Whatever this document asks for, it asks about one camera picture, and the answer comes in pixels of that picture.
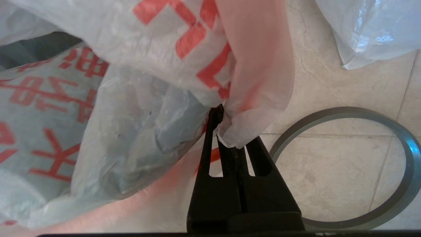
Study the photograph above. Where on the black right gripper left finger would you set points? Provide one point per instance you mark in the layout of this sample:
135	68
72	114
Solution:
213	197

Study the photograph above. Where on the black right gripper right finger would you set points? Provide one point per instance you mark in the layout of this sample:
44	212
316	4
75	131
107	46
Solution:
269	204

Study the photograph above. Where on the white plastic bag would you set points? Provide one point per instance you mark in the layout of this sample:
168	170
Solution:
131	115

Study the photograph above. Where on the used trash bag red print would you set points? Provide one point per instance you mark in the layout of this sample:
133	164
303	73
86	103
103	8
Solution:
371	29

